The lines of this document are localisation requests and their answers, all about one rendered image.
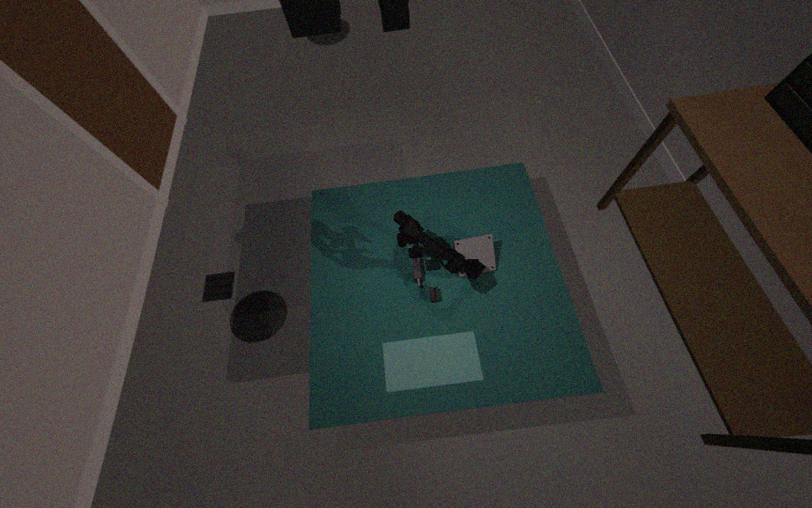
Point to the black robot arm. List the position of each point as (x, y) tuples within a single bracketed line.
[(410, 227)]

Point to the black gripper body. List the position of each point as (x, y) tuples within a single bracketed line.
[(416, 251)]

